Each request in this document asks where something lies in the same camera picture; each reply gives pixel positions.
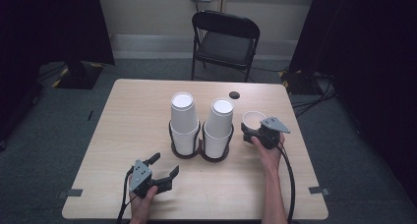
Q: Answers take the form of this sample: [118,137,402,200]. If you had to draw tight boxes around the black floor cables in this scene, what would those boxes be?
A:
[289,74,337,119]

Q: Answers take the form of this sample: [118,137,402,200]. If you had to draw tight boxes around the grey tape strip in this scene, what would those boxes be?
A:
[308,186,330,196]
[56,188,84,199]

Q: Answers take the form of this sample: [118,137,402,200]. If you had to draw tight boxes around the black curtain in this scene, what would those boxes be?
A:
[0,0,116,143]
[288,0,417,198]

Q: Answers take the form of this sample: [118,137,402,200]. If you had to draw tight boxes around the black folding chair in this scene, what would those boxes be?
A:
[191,10,262,84]

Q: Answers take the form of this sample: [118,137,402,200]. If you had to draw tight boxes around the left hand-held gripper cable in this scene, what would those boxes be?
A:
[116,166,136,224]

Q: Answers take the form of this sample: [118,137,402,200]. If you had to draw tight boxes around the single white paper cup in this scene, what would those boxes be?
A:
[242,110,268,134]

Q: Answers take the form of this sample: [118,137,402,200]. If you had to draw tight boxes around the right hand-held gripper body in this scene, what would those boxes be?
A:
[249,116,291,150]

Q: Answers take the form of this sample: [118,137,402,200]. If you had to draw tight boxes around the stack of white paper cups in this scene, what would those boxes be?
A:
[169,91,202,157]
[202,97,235,160]

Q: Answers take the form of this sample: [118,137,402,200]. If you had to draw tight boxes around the person's left hand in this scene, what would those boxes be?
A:
[129,185,159,222]

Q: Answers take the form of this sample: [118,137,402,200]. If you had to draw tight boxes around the black stand base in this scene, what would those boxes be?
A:
[279,69,317,96]
[51,60,105,90]

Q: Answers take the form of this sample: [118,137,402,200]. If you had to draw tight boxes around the person's right hand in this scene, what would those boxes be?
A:
[250,133,286,178]

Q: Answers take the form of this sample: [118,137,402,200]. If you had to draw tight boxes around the right hand-held gripper cable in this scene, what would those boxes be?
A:
[276,144,297,224]

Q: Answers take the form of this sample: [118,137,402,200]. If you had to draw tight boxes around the black double cup holder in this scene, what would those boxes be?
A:
[168,119,235,163]

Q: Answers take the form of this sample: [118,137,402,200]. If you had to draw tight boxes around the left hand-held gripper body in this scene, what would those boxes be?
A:
[128,158,174,199]

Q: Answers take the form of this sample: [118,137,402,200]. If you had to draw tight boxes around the hand-held gripper cable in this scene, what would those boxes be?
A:
[276,144,297,224]
[116,166,136,224]

